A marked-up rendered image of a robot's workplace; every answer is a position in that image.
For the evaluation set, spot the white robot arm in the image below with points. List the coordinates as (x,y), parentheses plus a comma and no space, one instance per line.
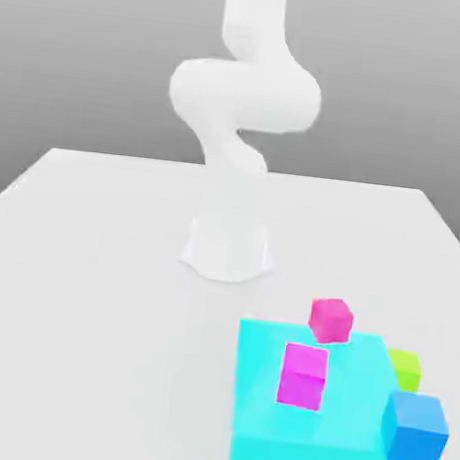
(245,95)

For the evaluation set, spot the small green cube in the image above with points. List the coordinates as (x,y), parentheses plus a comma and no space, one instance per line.
(407,369)

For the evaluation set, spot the small magenta cube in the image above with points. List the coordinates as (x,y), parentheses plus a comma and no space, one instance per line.
(302,377)

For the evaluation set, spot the small pink cube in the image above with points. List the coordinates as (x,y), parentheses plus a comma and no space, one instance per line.
(330,320)

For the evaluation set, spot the large cyan box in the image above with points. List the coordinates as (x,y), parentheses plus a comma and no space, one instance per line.
(347,436)

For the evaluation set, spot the small blue cube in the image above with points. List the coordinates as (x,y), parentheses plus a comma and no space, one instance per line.
(416,430)

